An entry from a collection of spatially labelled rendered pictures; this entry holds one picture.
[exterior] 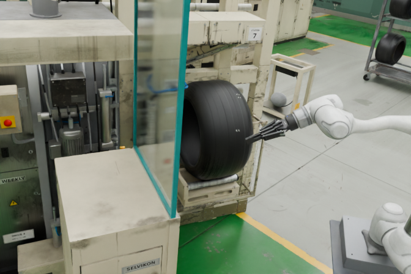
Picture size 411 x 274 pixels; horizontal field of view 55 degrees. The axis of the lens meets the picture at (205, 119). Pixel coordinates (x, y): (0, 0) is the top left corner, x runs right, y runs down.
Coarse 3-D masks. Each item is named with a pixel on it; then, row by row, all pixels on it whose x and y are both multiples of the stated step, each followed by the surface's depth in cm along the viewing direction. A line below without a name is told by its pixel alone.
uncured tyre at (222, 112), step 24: (192, 96) 214; (216, 96) 210; (192, 120) 257; (216, 120) 203; (240, 120) 209; (192, 144) 255; (216, 144) 204; (240, 144) 210; (192, 168) 225; (216, 168) 211; (240, 168) 221
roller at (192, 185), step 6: (234, 174) 238; (198, 180) 229; (204, 180) 230; (210, 180) 231; (216, 180) 232; (222, 180) 233; (228, 180) 235; (234, 180) 237; (192, 186) 225; (198, 186) 227; (204, 186) 229
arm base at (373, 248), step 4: (364, 232) 225; (368, 232) 225; (364, 236) 224; (368, 236) 219; (368, 240) 219; (372, 240) 215; (368, 244) 217; (372, 244) 215; (376, 244) 213; (368, 248) 215; (372, 248) 214; (376, 248) 214; (380, 248) 212; (384, 248) 212; (368, 252) 213; (372, 252) 213; (376, 252) 213; (380, 252) 213; (384, 252) 212
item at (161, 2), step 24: (144, 0) 148; (168, 0) 124; (144, 24) 152; (168, 24) 127; (144, 48) 155; (168, 48) 129; (144, 72) 159; (168, 72) 132; (144, 96) 163; (168, 96) 135; (144, 120) 167; (168, 120) 138; (144, 144) 172; (168, 144) 141; (168, 168) 144; (168, 192) 147
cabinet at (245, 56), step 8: (248, 0) 657; (256, 0) 673; (256, 8) 679; (256, 16) 689; (240, 48) 690; (248, 48) 706; (240, 56) 698; (248, 56) 716; (240, 64) 708; (248, 64) 729
